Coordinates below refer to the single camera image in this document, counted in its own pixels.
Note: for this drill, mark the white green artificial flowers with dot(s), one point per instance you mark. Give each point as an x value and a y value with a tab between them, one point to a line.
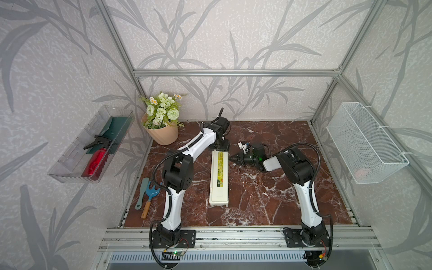
162	111

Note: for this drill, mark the dark green folded cloth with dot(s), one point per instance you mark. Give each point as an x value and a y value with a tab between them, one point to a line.
115	129

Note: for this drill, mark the cream dispenser lid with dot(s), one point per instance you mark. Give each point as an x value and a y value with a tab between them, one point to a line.
218	195

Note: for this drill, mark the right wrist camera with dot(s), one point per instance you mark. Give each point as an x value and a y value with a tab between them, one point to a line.
246	147

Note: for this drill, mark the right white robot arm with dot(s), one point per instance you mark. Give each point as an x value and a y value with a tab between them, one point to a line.
300	163

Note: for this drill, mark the blue hand rake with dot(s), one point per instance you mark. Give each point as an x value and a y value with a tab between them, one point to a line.
151	192

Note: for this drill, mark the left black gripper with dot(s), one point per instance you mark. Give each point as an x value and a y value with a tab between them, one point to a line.
226	147

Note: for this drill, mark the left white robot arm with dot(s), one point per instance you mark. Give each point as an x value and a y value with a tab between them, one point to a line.
174	175

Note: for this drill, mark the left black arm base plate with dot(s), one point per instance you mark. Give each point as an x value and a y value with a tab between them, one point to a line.
185	238

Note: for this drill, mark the aluminium front rail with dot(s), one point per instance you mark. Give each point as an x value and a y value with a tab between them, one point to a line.
346	237

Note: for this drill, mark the white wire mesh basket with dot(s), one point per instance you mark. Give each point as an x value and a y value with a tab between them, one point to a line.
368	152

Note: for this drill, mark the red spray bottle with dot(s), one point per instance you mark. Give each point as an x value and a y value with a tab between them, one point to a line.
98	160

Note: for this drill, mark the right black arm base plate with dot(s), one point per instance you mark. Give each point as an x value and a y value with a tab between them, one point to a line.
317	237

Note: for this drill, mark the clear plastic wall shelf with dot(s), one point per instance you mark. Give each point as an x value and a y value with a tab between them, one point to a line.
89	155

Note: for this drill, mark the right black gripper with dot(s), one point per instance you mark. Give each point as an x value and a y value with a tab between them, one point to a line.
239	161

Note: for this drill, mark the teal garden trowel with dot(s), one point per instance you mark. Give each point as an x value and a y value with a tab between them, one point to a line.
142	191

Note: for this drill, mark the terracotta flower pot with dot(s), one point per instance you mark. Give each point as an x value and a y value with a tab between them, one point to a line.
164	136

